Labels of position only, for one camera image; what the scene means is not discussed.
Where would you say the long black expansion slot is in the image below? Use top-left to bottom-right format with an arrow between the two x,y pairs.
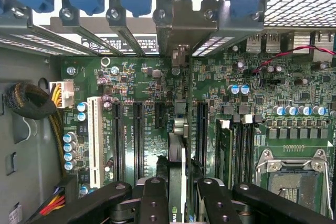
112,102 -> 124,183
133,102 -> 145,180

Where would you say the short black expansion slot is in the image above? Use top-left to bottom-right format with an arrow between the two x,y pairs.
154,102 -> 166,130

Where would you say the CPU socket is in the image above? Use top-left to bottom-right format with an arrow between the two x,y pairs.
256,149 -> 330,219

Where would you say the white label sticker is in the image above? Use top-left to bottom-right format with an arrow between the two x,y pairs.
81,35 -> 160,55

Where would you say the metal USB port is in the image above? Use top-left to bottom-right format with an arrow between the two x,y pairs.
246,33 -> 263,53
265,33 -> 281,53

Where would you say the red yellow wire bundle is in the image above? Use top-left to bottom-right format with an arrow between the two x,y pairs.
39,186 -> 66,216

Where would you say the empty black RAM slot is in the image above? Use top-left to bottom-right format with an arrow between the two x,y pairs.
233,121 -> 243,185
243,115 -> 255,184

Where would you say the white power connector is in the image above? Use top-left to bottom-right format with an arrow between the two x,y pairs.
49,81 -> 75,109

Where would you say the metal slot cover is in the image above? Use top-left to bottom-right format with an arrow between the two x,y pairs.
192,18 -> 265,57
0,22 -> 63,56
108,18 -> 147,57
49,16 -> 118,57

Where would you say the black braided power cable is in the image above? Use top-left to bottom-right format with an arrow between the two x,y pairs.
4,82 -> 67,180

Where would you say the green motherboard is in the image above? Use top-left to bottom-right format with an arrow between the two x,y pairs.
60,31 -> 336,224

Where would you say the black open PC case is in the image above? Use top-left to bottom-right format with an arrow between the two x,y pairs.
0,0 -> 336,224

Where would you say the thin red black wire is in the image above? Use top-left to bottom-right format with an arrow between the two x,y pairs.
251,45 -> 336,76

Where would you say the white expansion slot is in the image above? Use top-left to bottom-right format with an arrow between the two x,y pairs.
87,96 -> 104,189

